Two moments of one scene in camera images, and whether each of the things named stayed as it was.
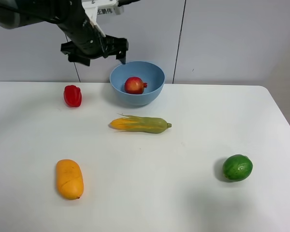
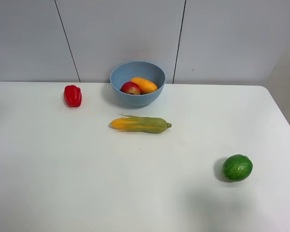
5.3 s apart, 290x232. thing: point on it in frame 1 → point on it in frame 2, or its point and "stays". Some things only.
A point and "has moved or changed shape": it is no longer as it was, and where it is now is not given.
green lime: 237,167 stays
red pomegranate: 135,85 has moved or changed shape
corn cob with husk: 143,124 stays
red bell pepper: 72,95 stays
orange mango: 69,180 → 146,86
